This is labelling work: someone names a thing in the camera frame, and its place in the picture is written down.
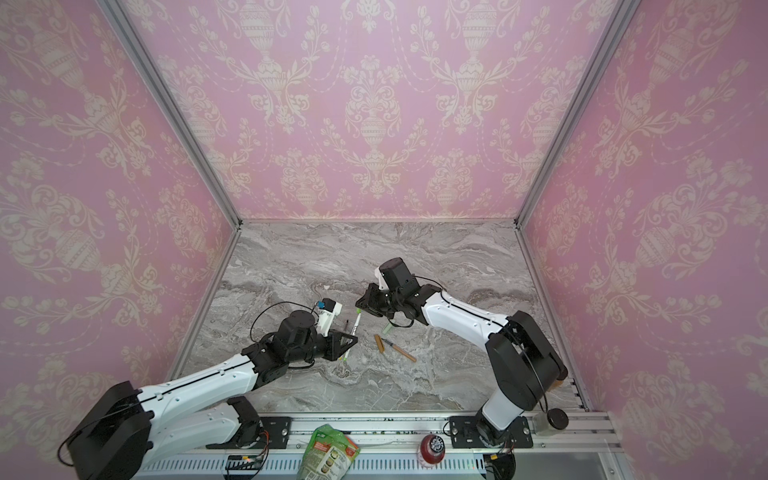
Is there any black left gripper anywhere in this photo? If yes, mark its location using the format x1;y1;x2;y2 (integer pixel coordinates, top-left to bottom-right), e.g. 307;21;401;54
288;329;361;365

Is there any white green pen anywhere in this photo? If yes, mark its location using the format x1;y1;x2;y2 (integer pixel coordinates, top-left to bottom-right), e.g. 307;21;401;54
350;314;362;336

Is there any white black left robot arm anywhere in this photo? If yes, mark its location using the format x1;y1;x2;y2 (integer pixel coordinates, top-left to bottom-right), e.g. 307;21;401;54
57;310;358;479

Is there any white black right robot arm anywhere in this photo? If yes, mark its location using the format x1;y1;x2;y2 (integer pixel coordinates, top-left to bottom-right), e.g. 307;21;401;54
355;283;568;447

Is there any orange pen cap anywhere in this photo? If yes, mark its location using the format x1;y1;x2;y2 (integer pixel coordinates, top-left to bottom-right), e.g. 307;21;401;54
374;334;385;354

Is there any green snack bag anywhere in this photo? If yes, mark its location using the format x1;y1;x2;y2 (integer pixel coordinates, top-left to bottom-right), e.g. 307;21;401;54
296;424;360;480

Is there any red emergency stop button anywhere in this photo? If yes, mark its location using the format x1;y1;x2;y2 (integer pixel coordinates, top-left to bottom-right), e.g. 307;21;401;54
417;434;446;468

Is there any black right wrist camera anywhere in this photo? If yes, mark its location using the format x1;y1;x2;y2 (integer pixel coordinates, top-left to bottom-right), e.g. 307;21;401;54
375;257;421;299

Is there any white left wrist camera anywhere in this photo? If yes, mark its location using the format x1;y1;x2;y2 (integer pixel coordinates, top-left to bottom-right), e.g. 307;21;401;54
316;298;343;337

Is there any black left camera cable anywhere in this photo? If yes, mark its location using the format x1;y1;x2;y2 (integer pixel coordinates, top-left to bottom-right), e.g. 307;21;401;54
248;301;322;346

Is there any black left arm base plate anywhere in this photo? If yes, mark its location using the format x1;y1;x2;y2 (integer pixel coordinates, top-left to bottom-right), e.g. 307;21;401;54
205;416;292;450

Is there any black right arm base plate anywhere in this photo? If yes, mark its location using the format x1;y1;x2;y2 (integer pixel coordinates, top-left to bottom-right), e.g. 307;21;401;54
448;415;533;449

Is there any aluminium front rail frame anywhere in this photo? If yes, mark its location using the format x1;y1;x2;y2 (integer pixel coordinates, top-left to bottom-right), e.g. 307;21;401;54
137;410;633;479

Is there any aluminium left corner post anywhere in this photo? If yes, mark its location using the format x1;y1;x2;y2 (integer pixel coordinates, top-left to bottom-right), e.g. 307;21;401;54
96;0;242;231

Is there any aluminium corner post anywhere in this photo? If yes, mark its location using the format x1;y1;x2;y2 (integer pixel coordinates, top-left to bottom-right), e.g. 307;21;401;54
96;0;242;231
515;0;641;231

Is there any aluminium right corner post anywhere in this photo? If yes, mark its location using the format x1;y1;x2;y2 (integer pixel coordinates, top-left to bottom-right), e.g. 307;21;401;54
515;0;641;231

